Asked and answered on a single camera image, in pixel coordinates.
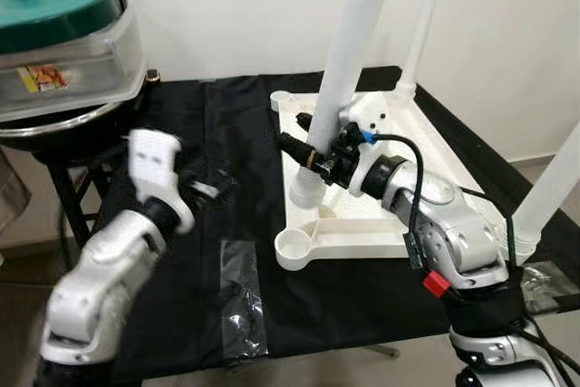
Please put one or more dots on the white plastic table top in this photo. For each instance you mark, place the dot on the white plastic table top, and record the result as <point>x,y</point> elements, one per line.
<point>362,233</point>

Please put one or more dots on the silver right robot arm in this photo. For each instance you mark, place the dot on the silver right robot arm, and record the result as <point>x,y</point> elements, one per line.
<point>453,233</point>

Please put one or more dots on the red connector block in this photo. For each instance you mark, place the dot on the red connector block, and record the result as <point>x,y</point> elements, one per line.
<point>436,284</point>

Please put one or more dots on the dark green lid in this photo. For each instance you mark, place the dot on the dark green lid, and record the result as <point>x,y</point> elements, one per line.
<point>45,15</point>

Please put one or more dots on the black metal stand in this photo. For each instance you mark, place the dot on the black metal stand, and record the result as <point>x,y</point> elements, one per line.
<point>68,201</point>

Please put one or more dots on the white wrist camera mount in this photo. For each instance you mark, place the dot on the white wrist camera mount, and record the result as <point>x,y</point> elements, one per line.
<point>154,160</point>
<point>367,115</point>

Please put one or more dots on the clear plastic storage box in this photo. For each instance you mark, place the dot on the clear plastic storage box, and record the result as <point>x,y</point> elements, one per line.
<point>91,79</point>

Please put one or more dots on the black round basin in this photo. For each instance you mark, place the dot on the black round basin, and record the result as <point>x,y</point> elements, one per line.
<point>54,144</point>

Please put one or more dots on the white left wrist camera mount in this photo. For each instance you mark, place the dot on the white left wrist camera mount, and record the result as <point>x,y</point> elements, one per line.
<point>154,160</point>

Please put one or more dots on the beige striped cloth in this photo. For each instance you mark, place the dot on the beige striped cloth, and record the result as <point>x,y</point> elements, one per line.
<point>11,189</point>

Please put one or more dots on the black tablecloth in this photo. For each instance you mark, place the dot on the black tablecloth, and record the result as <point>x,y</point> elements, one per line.
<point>181,314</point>

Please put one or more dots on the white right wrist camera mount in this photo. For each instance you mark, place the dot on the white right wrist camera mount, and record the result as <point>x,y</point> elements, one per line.
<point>367,115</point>

